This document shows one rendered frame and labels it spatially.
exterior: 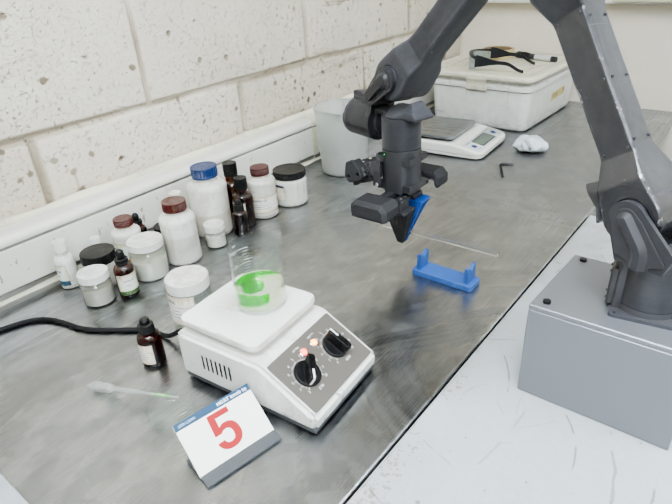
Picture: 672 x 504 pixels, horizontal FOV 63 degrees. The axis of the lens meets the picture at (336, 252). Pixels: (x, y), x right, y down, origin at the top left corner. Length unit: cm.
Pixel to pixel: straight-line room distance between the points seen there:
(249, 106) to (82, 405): 75
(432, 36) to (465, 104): 90
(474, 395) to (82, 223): 68
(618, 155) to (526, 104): 97
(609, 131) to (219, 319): 46
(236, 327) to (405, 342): 23
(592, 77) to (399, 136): 28
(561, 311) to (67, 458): 54
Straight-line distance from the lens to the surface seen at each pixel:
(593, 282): 69
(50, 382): 80
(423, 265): 88
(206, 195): 101
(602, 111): 61
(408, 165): 80
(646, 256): 59
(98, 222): 103
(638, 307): 63
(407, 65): 76
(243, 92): 124
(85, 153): 105
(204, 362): 68
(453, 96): 164
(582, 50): 62
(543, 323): 62
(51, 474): 68
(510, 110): 157
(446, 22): 72
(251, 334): 63
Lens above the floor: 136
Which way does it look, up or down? 29 degrees down
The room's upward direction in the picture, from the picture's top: 3 degrees counter-clockwise
